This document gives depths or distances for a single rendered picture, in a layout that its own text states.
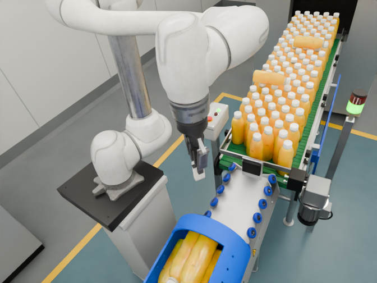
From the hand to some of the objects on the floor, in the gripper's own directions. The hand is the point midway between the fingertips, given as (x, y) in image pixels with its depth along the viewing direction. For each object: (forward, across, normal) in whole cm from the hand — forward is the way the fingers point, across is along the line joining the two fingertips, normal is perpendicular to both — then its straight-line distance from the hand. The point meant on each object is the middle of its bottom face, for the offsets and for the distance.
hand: (198, 169), depth 78 cm
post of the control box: (+146, -61, +34) cm, 162 cm away
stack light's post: (+146, -22, +89) cm, 172 cm away
